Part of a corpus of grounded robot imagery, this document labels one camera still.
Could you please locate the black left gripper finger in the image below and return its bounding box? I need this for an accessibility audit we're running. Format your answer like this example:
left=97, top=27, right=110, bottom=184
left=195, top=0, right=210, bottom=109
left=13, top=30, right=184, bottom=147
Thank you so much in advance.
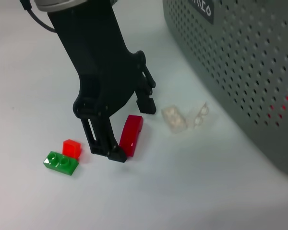
left=80, top=114, right=128, bottom=164

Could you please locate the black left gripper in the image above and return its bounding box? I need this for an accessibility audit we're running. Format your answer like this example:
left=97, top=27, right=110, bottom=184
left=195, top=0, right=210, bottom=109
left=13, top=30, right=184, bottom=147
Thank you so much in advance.
left=47, top=4, right=157, bottom=119

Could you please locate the dark red curved block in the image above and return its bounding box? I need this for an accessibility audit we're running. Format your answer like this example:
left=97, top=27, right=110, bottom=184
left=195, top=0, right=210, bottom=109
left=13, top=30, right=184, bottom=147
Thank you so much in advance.
left=119, top=115, right=144, bottom=158

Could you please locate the white toy block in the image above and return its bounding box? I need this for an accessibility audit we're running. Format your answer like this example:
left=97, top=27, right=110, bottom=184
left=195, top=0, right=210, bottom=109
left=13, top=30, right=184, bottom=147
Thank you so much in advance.
left=161, top=104, right=188, bottom=134
left=185, top=101, right=210, bottom=130

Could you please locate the small red toy block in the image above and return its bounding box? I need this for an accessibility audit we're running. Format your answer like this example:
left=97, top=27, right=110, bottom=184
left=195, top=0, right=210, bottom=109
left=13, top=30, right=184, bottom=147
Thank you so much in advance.
left=62, top=139, right=83, bottom=160

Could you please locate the green rectangular toy block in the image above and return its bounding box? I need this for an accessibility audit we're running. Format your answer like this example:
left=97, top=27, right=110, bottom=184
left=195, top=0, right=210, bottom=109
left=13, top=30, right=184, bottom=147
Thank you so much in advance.
left=42, top=150, right=80, bottom=177

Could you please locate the grey-green perforated storage bin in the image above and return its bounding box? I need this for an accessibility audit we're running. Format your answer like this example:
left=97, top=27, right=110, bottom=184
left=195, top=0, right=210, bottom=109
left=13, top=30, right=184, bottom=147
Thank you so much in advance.
left=162, top=0, right=288, bottom=180

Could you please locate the left arm cable with plug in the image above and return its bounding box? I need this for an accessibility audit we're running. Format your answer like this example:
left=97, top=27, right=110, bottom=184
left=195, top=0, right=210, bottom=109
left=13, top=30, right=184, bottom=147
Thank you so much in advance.
left=20, top=0, right=57, bottom=34

